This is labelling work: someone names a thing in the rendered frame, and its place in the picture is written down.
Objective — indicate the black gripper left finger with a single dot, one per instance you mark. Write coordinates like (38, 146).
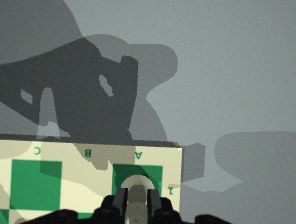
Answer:
(111, 211)

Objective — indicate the green and cream chessboard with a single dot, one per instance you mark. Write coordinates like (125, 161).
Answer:
(39, 177)

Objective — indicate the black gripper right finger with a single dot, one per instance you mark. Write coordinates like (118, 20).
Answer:
(160, 211)

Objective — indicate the grey chess piece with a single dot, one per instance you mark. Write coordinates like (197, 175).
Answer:
(136, 210)

